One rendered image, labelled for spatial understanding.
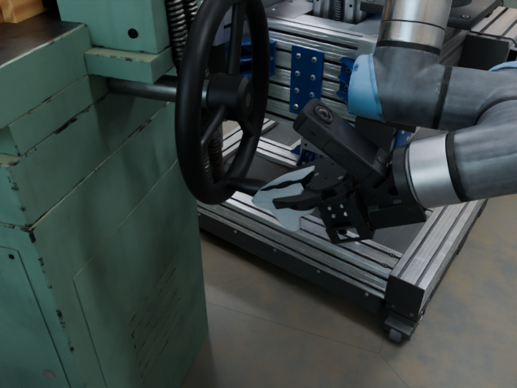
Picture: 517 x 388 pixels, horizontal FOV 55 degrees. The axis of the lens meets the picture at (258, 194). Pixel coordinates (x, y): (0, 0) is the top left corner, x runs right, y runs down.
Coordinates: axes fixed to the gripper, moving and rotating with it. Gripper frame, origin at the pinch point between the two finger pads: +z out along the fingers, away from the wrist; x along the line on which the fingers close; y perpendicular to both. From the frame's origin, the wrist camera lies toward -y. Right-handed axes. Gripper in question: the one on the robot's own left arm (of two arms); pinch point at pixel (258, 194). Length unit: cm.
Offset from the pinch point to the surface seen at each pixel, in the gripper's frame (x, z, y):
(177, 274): 13.1, 39.5, 22.1
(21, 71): -9.7, 12.0, -26.6
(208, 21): 0.1, -5.6, -21.7
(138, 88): 4.6, 12.3, -17.6
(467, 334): 48, 0, 84
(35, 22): 0.8, 17.7, -30.7
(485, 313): 58, -4, 87
